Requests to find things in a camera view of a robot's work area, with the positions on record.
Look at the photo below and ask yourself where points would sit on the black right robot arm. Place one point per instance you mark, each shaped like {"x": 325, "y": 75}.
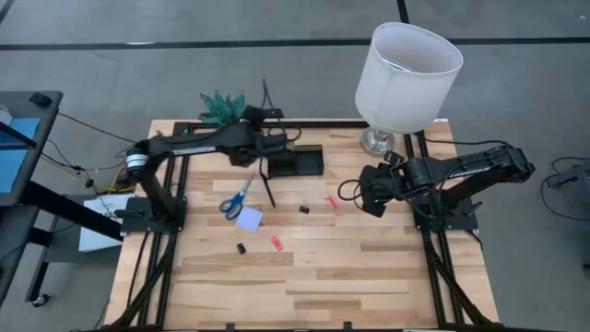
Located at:
{"x": 484, "y": 168}

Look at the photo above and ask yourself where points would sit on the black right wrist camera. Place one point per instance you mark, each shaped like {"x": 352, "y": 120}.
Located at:
{"x": 376, "y": 208}

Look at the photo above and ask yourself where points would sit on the black computer mouse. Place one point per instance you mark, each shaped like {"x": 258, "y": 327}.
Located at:
{"x": 40, "y": 99}

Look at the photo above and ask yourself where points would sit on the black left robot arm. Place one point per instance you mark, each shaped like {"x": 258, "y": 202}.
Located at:
{"x": 184, "y": 140}

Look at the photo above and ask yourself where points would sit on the black binder clip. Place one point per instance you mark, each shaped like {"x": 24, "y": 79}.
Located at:
{"x": 304, "y": 209}
{"x": 241, "y": 249}

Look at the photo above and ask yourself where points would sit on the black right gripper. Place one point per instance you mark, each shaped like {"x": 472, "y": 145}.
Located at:
{"x": 382, "y": 180}

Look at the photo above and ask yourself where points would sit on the green plant in white pot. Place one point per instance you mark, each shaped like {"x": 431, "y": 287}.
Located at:
{"x": 221, "y": 108}

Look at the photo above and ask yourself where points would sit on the black aluminium table frame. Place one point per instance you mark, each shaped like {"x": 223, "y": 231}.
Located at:
{"x": 332, "y": 124}

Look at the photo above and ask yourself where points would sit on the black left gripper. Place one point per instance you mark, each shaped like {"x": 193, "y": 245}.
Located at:
{"x": 258, "y": 147}

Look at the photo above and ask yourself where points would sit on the black caster wheel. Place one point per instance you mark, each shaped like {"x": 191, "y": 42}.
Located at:
{"x": 40, "y": 300}

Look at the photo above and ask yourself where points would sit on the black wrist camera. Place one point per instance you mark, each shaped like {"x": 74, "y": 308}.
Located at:
{"x": 376, "y": 208}
{"x": 252, "y": 115}

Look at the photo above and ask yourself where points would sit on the light blue sticky note pad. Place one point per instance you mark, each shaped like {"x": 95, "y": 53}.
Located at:
{"x": 249, "y": 219}

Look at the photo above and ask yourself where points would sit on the black mesh desk organizer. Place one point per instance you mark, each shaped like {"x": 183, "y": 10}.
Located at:
{"x": 306, "y": 161}

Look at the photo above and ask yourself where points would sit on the white paper sheets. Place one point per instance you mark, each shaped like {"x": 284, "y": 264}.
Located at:
{"x": 97, "y": 240}

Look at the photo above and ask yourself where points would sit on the black side desk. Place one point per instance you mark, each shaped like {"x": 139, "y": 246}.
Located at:
{"x": 50, "y": 138}

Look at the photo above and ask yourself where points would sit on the blue screen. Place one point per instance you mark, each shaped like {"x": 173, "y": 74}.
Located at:
{"x": 14, "y": 161}

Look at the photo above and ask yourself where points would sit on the pink rubber eraser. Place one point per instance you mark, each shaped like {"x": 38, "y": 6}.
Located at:
{"x": 333, "y": 202}
{"x": 276, "y": 243}

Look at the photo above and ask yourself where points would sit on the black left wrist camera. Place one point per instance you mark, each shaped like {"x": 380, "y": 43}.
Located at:
{"x": 252, "y": 115}

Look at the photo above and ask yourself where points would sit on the white shade silver table lamp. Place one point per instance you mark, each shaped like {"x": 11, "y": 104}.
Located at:
{"x": 405, "y": 92}

